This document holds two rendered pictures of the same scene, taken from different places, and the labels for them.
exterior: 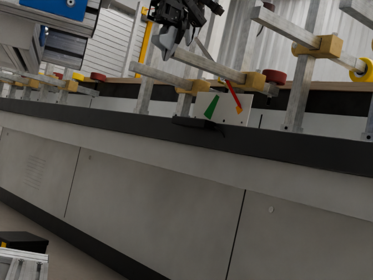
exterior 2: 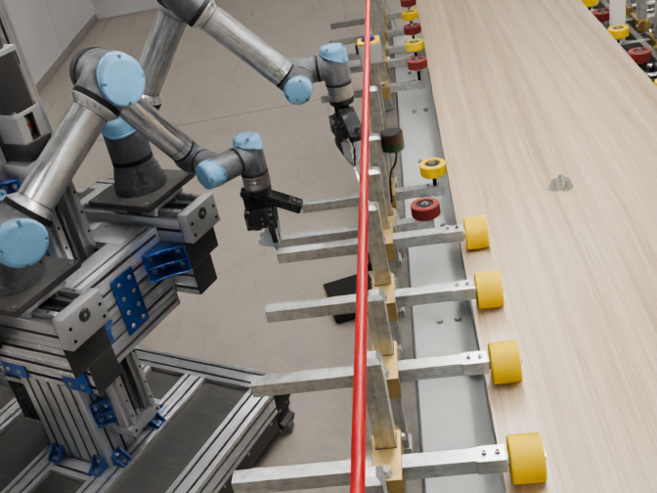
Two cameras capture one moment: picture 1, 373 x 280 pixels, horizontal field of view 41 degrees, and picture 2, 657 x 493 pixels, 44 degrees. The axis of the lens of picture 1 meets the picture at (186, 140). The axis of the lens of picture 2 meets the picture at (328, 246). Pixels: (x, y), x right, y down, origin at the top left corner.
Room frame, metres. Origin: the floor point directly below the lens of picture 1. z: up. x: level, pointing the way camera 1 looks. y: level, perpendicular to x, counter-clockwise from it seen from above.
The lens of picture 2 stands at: (0.07, -1.48, 1.95)
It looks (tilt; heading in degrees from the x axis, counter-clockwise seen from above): 30 degrees down; 47
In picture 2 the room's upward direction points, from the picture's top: 12 degrees counter-clockwise
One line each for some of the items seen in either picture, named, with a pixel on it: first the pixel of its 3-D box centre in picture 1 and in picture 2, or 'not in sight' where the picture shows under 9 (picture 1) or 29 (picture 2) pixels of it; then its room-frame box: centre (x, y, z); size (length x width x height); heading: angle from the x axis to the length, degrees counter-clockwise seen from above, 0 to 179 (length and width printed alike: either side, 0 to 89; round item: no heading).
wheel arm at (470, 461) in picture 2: not in sight; (377, 469); (0.75, -0.76, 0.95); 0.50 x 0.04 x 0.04; 129
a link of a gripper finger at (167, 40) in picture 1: (166, 42); (269, 242); (1.32, 0.11, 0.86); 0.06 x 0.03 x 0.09; 129
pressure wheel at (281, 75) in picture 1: (271, 88); (426, 219); (1.61, -0.23, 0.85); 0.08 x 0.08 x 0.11
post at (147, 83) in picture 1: (152, 59); (381, 125); (1.97, 0.20, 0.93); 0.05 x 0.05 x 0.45; 39
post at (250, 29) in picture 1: (240, 72); (385, 212); (1.57, -0.12, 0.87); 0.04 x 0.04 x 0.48; 39
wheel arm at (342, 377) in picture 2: not in sight; (376, 373); (0.95, -0.60, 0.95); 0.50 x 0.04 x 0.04; 129
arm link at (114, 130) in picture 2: not in sight; (124, 131); (1.19, 0.45, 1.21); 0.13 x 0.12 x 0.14; 41
